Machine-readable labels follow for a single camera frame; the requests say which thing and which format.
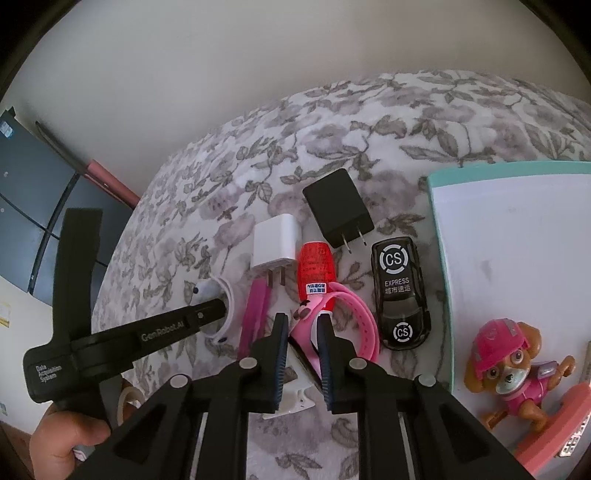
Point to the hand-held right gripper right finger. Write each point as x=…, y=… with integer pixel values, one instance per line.
x=323, y=355

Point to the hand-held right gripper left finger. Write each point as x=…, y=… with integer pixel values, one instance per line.
x=279, y=350

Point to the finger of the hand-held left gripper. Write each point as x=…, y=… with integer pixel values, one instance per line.
x=203, y=316

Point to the white wrist watch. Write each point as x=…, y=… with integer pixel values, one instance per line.
x=205, y=288

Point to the white hair claw clip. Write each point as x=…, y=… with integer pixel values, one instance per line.
x=295, y=392

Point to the pink wrist watch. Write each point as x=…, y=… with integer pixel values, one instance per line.
x=360, y=323

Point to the red white bottle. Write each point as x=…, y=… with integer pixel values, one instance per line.
x=316, y=265

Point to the white plug charger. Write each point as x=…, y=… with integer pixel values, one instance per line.
x=274, y=242

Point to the black toy car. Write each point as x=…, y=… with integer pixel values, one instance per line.
x=399, y=286

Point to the black plug charger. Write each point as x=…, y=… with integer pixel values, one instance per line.
x=337, y=203

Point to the pink puppy toy figure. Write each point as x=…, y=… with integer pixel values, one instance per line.
x=508, y=369

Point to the teal cardboard box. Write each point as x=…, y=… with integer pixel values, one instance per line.
x=508, y=230

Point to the pink blue toy knife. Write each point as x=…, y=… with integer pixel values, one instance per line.
x=568, y=424

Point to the person's left hand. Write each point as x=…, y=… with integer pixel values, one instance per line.
x=60, y=438

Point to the beige tape roll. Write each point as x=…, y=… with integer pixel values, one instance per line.
x=121, y=401

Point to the dark cabinet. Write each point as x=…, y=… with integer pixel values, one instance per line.
x=27, y=207

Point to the pink pole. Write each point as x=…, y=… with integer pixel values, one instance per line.
x=111, y=182

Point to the grey floral blanket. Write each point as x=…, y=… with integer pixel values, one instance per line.
x=369, y=138

